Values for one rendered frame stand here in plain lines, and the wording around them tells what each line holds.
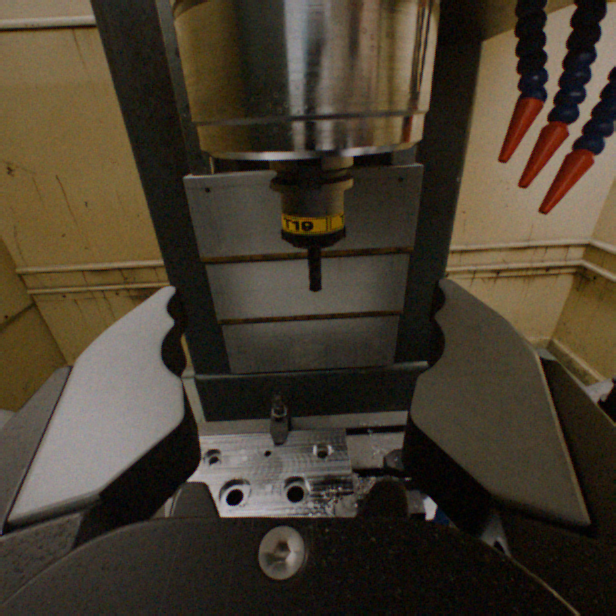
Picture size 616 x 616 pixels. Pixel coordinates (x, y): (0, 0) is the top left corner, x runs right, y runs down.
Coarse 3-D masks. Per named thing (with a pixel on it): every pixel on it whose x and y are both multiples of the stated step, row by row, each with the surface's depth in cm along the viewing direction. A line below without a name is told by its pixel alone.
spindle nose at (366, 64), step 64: (192, 0) 16; (256, 0) 14; (320, 0) 14; (384, 0) 15; (192, 64) 18; (256, 64) 16; (320, 64) 15; (384, 64) 16; (256, 128) 17; (320, 128) 17; (384, 128) 18
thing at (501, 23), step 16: (448, 0) 35; (464, 0) 35; (480, 0) 35; (496, 0) 35; (512, 0) 36; (560, 0) 37; (448, 16) 41; (464, 16) 41; (480, 16) 41; (496, 16) 42; (512, 16) 42; (448, 32) 49; (464, 32) 49; (480, 32) 50; (496, 32) 50
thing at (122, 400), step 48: (144, 336) 9; (96, 384) 7; (144, 384) 7; (48, 432) 6; (96, 432) 6; (144, 432) 6; (192, 432) 7; (48, 480) 6; (96, 480) 6; (144, 480) 6
